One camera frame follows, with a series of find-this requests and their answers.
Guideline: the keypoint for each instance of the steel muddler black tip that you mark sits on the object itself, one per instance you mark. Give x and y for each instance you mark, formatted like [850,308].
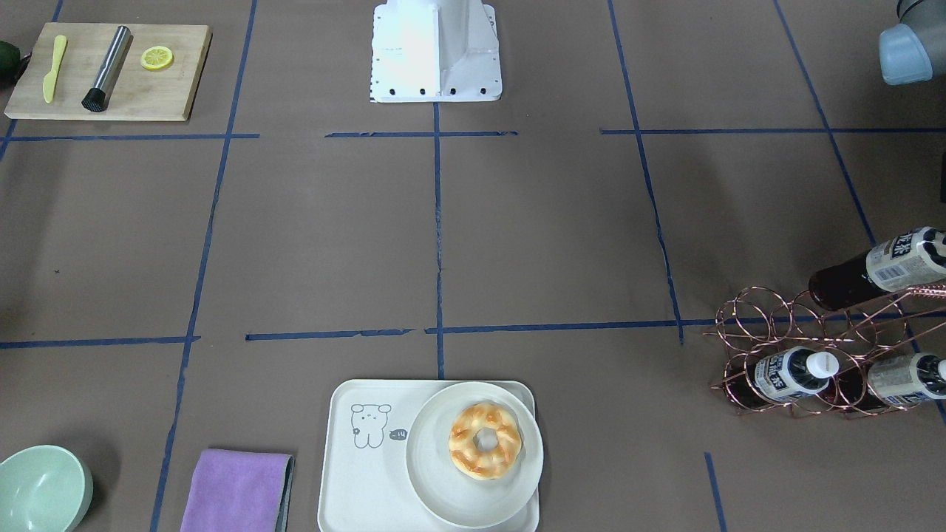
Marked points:
[97,98]

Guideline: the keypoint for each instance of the copper wire bottle rack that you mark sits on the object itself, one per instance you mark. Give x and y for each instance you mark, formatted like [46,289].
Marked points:
[759,322]

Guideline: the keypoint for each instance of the green lime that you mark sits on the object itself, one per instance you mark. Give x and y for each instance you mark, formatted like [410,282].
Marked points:
[10,63]

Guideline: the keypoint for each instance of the tea bottle white cap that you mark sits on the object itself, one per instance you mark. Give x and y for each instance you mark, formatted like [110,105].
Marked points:
[911,259]

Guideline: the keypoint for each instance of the yellow plastic knife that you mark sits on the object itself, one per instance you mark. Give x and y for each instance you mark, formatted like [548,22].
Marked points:
[50,79]

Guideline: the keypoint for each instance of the glazed twisted donut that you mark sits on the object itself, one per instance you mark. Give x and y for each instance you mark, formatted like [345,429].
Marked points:
[484,442]

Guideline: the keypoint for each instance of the cream serving tray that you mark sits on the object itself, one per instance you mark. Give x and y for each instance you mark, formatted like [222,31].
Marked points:
[364,485]

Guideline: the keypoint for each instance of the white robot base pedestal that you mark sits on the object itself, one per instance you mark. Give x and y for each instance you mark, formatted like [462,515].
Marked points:
[435,51]

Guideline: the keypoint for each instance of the purple folded cloth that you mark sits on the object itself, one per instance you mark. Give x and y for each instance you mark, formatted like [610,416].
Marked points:
[239,491]

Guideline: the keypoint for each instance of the cream round plate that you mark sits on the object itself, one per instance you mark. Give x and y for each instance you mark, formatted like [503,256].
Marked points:
[508,503]

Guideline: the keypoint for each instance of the lemon slice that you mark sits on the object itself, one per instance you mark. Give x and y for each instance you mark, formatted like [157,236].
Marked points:
[157,58]

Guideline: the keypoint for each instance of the bamboo cutting board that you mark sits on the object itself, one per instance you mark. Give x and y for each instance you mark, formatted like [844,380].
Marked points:
[139,95]

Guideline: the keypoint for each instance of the mint green bowl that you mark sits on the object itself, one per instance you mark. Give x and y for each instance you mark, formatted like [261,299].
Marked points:
[44,488]

